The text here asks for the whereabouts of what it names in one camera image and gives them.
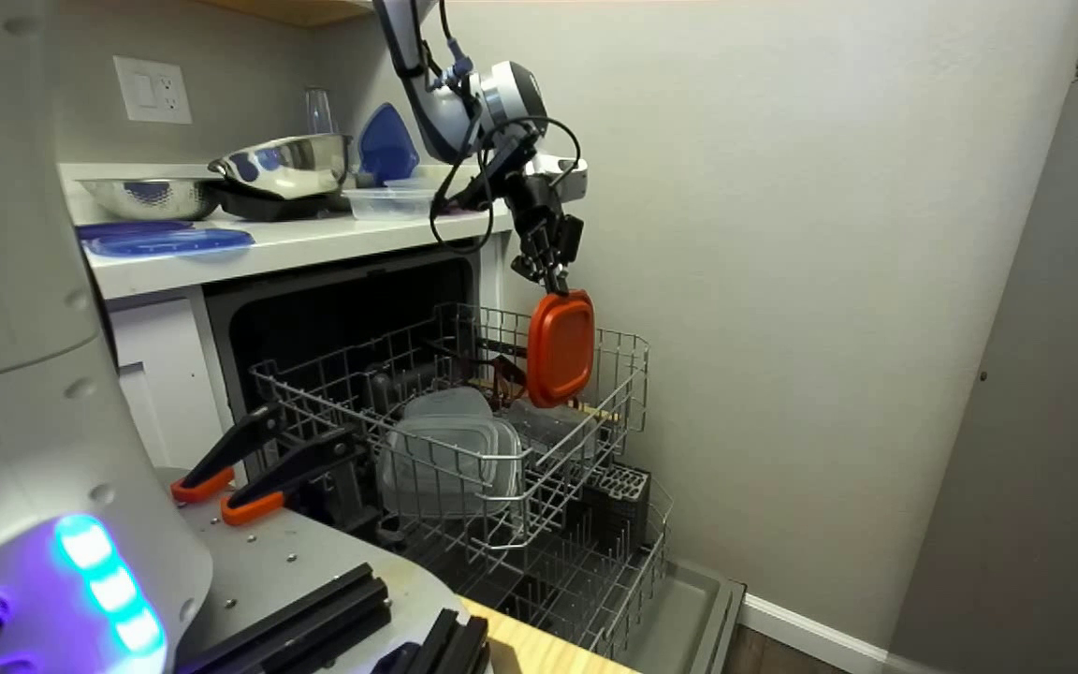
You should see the steel mixing bowl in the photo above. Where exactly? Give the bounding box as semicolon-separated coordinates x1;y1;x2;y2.
210;136;349;220

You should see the blue flat lid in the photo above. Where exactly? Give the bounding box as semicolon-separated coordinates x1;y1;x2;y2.
77;220;256;260

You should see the white lower dishrack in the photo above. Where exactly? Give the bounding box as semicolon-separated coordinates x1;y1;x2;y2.
376;511;668;664

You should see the grey side door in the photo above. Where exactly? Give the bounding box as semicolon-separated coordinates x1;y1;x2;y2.
886;64;1078;674

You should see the open dishwasher door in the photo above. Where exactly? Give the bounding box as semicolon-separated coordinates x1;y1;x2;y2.
617;560;745;674

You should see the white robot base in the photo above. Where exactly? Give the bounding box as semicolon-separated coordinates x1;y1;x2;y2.
0;0;213;674

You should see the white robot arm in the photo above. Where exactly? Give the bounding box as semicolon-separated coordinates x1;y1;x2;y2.
371;0;588;291

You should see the clear plastic container lower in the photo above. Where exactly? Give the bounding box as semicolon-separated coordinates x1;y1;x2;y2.
378;418;526;521

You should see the small dark blue lid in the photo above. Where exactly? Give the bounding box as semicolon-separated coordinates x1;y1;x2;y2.
361;104;421;180

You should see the clear plastic container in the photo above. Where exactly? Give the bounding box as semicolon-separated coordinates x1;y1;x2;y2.
378;418;526;521
386;385;498;496

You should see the white wire top dishrack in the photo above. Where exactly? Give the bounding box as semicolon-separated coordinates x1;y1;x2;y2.
246;301;655;555

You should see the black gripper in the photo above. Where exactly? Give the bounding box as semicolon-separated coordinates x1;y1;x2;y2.
480;136;588;284

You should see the black cutlery basket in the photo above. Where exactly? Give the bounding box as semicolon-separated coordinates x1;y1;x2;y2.
588;462;653;555

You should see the black aluminium rail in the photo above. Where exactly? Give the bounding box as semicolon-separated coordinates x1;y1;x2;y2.
176;566;391;674

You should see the red plastic lid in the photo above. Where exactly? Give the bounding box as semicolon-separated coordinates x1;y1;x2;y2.
529;291;597;409

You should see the wall power outlet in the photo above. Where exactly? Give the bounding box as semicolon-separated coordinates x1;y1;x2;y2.
114;57;193;124

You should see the black orange clamp right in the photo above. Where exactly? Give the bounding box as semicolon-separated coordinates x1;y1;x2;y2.
221;431;352;530

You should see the clear plastic container upper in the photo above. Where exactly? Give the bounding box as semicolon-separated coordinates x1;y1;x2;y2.
386;385;498;496

